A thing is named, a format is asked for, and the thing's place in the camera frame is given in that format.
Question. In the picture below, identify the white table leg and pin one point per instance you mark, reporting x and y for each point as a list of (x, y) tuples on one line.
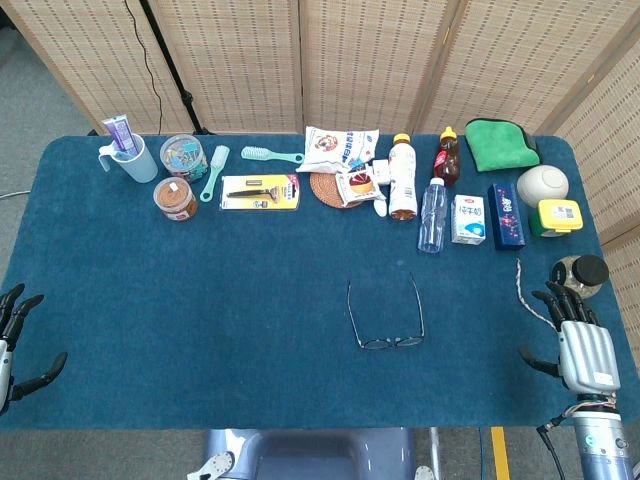
[(435, 450)]

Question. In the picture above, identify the purple toothpaste tube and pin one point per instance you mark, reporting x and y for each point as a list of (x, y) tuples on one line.
[(120, 132)]

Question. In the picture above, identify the yellow razor blister pack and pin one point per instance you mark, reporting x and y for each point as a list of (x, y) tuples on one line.
[(260, 192)]

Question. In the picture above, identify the small wrapped cake packet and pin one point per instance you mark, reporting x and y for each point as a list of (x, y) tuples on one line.
[(359, 186)]

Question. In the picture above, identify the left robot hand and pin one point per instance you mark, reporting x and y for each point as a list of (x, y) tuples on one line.
[(15, 320)]

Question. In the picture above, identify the small white box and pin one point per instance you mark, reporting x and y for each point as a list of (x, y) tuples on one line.
[(382, 172)]

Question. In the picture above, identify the small white plastic spoon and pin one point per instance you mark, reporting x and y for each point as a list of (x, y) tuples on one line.
[(381, 209)]

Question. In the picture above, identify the yellow and green container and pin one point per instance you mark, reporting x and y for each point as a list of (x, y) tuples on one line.
[(557, 215)]

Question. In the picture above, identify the round woven coaster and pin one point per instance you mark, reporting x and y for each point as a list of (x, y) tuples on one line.
[(322, 187)]

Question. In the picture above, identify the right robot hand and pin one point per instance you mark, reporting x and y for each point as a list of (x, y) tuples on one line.
[(587, 350)]

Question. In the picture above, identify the brown syrup bottle yellow cap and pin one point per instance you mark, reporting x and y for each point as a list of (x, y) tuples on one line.
[(447, 162)]

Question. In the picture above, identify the white snack bag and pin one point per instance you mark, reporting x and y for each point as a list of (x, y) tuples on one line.
[(330, 147)]

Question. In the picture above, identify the glass jar with black lid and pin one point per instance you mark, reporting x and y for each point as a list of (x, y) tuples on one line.
[(590, 270)]

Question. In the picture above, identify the clear jar of binder clips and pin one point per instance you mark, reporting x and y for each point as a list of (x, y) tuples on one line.
[(182, 152)]

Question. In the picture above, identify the light blue mug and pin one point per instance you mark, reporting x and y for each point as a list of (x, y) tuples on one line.
[(142, 167)]

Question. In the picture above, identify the blue carpet table cover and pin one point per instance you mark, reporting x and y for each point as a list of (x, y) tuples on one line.
[(200, 300)]

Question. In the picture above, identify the green microfibre cloth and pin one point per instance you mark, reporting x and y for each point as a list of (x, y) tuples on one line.
[(500, 145)]

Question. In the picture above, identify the black eyeglasses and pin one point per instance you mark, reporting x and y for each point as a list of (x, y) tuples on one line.
[(393, 342)]

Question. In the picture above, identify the blue-grey robot torso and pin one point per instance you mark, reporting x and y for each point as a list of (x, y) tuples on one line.
[(310, 455)]

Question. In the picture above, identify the clear plastic water bottle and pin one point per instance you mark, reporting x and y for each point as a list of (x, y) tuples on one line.
[(432, 220)]

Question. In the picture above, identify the beige bowl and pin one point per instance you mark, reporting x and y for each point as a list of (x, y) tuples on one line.
[(542, 182)]

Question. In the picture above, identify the white tea bottle yellow cap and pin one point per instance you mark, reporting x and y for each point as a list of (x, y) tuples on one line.
[(402, 175)]

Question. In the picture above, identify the clear jar of rubber bands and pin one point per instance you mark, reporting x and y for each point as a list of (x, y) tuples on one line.
[(172, 197)]

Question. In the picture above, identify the white milk carton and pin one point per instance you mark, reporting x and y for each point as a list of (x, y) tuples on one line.
[(469, 217)]

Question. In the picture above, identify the dark blue box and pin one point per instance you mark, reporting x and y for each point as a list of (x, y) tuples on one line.
[(507, 217)]

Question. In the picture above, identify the black tripod stand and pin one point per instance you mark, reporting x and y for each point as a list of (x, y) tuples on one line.
[(187, 98)]

